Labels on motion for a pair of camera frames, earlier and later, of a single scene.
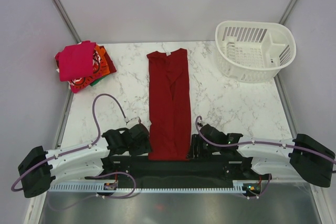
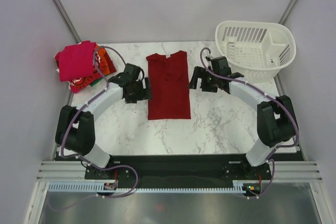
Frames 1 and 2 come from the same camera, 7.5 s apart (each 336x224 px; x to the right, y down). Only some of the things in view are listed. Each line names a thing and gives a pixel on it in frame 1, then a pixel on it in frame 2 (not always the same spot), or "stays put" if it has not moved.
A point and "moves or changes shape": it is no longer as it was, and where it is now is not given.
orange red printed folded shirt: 103,65 stays put
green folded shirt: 97,81 stays put
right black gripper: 196,141 to 199,72
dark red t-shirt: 169,105 moves or changes shape
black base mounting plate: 201,170 stays put
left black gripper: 145,147 to 145,94
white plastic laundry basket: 253,52 stays put
